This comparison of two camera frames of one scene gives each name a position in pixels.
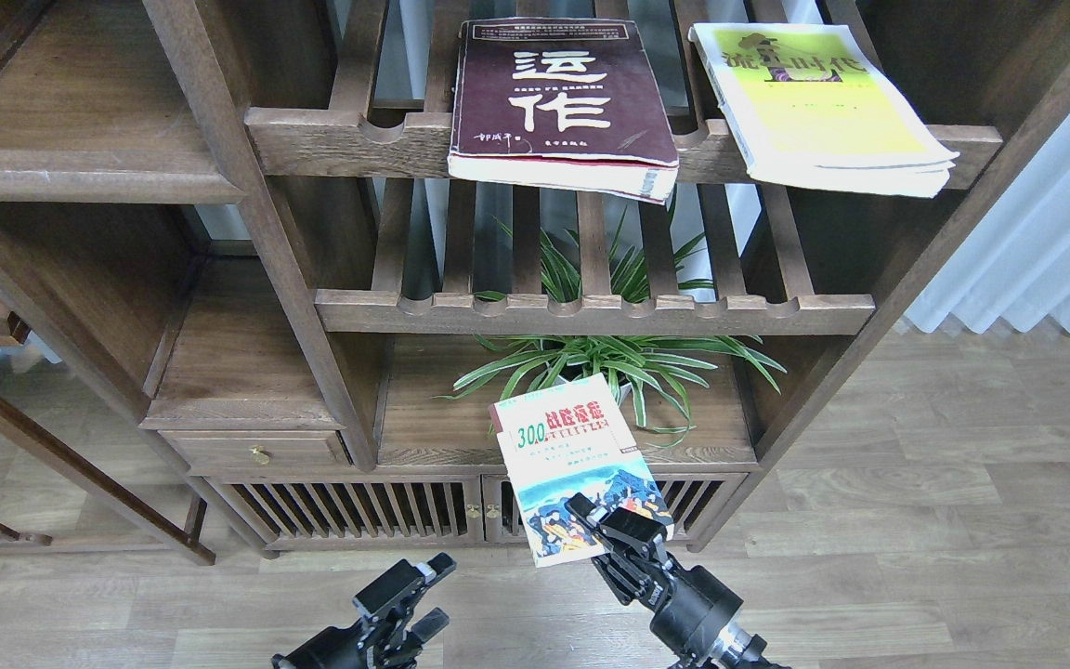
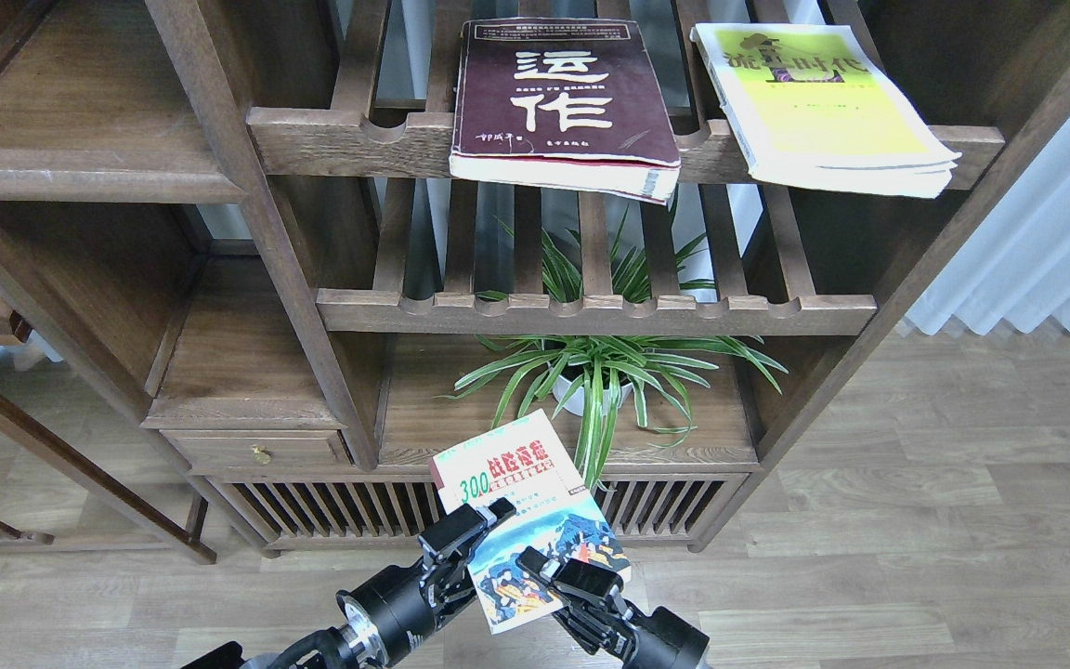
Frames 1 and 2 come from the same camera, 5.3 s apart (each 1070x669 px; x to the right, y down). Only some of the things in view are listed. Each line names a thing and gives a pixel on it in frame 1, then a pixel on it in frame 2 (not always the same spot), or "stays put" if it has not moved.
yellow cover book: x=814 y=105 stays put
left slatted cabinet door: x=319 y=510 stays put
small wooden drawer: x=259 y=452 stays put
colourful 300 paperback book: x=573 y=439 -> x=532 y=464
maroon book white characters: x=564 y=102 stays put
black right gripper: x=689 y=611 -> x=619 y=628
